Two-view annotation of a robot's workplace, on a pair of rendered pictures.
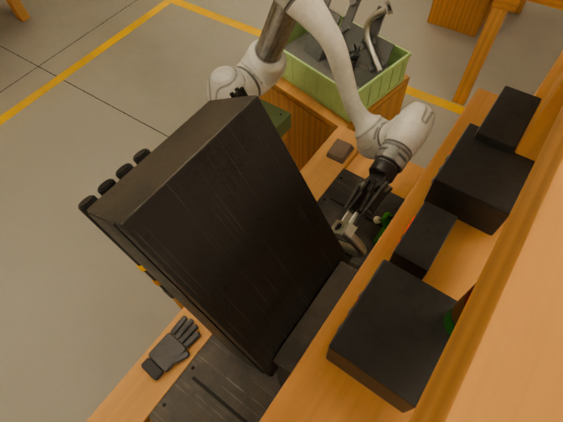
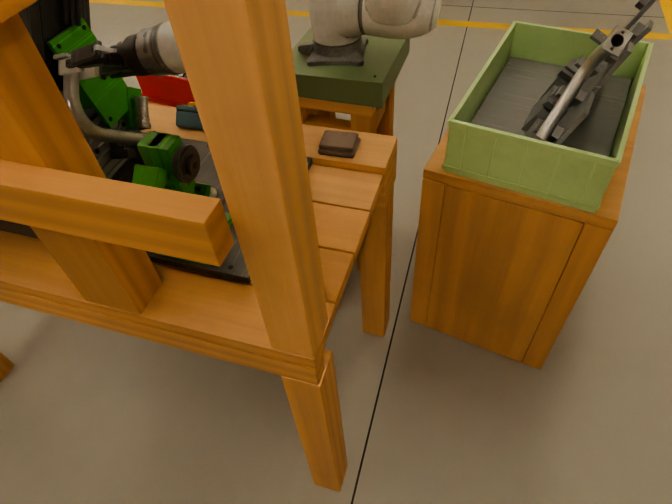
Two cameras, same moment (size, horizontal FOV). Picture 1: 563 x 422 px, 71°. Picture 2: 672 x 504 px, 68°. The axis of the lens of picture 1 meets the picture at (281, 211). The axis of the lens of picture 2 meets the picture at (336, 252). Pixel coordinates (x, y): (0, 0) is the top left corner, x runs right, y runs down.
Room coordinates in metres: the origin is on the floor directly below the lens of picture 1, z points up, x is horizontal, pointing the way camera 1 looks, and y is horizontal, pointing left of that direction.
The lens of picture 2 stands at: (0.69, -1.28, 1.72)
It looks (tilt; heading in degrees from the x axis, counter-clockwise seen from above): 49 degrees down; 72
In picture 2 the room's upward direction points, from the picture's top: 5 degrees counter-clockwise
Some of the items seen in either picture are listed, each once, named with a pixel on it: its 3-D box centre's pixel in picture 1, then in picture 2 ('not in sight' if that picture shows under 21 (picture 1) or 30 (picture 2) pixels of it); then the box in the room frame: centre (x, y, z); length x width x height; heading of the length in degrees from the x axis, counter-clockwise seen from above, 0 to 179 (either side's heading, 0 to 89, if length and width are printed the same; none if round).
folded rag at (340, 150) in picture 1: (340, 150); (339, 143); (1.06, -0.26, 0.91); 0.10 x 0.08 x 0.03; 142
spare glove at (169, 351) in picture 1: (174, 348); not in sight; (0.31, 0.37, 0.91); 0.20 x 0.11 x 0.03; 138
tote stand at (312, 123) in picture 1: (323, 125); (515, 215); (1.72, -0.30, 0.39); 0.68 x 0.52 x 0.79; 41
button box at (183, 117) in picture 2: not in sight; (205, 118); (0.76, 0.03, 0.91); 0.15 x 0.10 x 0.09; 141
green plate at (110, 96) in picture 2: not in sight; (84, 73); (0.52, -0.08, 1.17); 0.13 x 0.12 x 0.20; 141
